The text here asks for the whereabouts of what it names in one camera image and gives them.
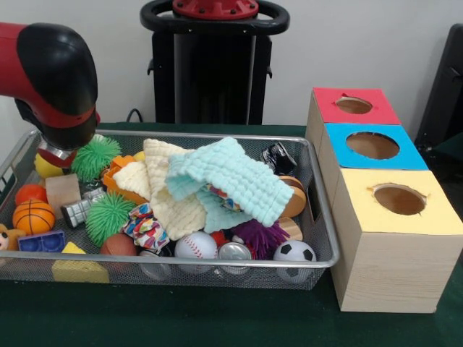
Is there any small soccer ball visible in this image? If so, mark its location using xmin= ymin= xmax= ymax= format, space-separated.
xmin=273 ymin=240 xmax=317 ymax=262

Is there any small green spiky ball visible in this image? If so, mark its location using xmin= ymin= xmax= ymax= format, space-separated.
xmin=85 ymin=192 xmax=137 ymax=247

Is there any shallow clear mesh bin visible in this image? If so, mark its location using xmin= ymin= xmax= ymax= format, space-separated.
xmin=0 ymin=129 xmax=341 ymax=291

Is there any large yellow ball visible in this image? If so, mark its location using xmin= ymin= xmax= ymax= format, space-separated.
xmin=34 ymin=153 xmax=66 ymax=180

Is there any dark green table cloth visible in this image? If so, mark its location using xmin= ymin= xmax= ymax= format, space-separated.
xmin=0 ymin=121 xmax=463 ymax=347

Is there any multicoloured patterned fabric ball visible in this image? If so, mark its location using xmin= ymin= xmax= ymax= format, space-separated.
xmin=119 ymin=202 xmax=171 ymax=254

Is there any black upright panel stand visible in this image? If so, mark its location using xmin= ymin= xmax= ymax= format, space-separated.
xmin=416 ymin=24 xmax=463 ymax=163

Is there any orange mini basketball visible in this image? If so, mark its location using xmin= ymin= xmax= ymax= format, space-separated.
xmin=12 ymin=200 xmax=56 ymax=236

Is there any cream yellow waffle cloth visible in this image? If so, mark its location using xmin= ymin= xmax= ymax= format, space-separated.
xmin=112 ymin=139 xmax=208 ymax=241

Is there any green spiky rubber ball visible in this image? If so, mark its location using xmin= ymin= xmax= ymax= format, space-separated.
xmin=70 ymin=135 xmax=122 ymax=183

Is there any mint green waffle cloth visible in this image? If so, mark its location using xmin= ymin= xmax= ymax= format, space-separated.
xmin=165 ymin=137 xmax=294 ymax=232

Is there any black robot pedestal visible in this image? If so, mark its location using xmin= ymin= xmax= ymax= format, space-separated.
xmin=140 ymin=0 xmax=292 ymax=125

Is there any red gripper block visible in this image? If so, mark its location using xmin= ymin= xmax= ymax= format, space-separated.
xmin=38 ymin=150 xmax=77 ymax=169

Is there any wooden box with three holes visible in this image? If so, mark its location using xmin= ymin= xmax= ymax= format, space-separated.
xmin=305 ymin=87 xmax=463 ymax=314

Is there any light wooden cube block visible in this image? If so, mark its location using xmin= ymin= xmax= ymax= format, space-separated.
xmin=45 ymin=173 xmax=82 ymax=218

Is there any small baseball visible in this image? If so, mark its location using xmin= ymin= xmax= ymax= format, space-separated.
xmin=174 ymin=231 xmax=218 ymax=261

